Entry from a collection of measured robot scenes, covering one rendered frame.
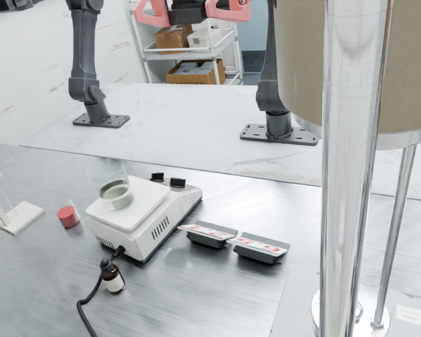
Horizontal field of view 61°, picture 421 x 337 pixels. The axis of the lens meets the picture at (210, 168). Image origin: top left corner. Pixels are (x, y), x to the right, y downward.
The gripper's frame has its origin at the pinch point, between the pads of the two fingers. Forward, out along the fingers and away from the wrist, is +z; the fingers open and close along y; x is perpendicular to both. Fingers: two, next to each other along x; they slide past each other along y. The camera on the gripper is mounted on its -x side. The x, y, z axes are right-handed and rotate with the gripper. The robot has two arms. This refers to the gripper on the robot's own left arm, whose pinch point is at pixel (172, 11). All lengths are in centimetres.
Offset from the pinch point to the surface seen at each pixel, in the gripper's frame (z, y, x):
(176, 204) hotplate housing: -2.3, -10.1, 35.1
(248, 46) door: -291, -105, 105
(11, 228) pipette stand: 10, -47, 39
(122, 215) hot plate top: 6.0, -15.5, 31.3
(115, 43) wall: -169, -160, 57
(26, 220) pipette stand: 7, -45, 39
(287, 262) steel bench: 1.1, 12.0, 40.2
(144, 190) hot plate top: -1.1, -15.5, 31.4
